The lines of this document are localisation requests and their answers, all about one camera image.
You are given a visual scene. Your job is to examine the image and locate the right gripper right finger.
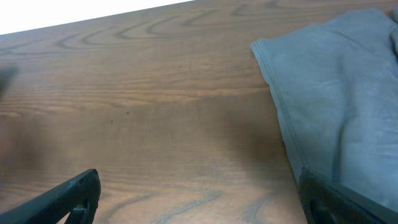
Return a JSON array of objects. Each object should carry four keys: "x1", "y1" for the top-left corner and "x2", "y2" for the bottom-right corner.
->
[{"x1": 298, "y1": 168, "x2": 397, "y2": 224}]

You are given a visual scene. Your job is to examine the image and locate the grey button shorts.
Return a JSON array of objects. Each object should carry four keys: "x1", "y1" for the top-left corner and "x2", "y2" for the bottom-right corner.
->
[{"x1": 251, "y1": 9, "x2": 397, "y2": 210}]

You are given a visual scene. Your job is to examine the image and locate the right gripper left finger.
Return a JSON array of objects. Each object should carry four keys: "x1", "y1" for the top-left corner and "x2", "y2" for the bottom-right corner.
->
[{"x1": 1, "y1": 169, "x2": 101, "y2": 224}]

